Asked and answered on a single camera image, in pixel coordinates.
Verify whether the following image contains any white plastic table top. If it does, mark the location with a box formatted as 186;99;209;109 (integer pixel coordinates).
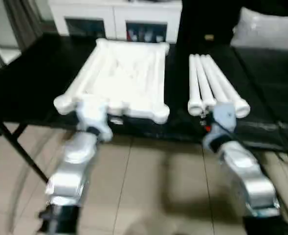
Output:
53;38;171;124

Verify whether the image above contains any black table frame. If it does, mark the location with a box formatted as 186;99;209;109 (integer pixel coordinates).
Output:
0;122;49;184

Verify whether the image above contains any black cabinet with yellow label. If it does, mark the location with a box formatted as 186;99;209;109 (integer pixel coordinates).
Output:
180;0;242;47

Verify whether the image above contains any grey curtain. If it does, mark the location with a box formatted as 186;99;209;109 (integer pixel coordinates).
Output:
4;0;39;37

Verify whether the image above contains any black table mat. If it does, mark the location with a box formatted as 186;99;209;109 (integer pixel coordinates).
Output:
0;33;288;152

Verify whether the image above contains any grey cushion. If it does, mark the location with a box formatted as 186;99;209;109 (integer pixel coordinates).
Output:
230;7;288;52

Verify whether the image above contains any white glass-door cabinet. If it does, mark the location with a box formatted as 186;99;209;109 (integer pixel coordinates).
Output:
48;0;183;42

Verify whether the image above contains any white plastic table leg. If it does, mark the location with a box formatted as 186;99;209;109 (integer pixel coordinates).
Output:
200;54;232;111
188;55;204;117
195;54;217;113
206;54;251;119

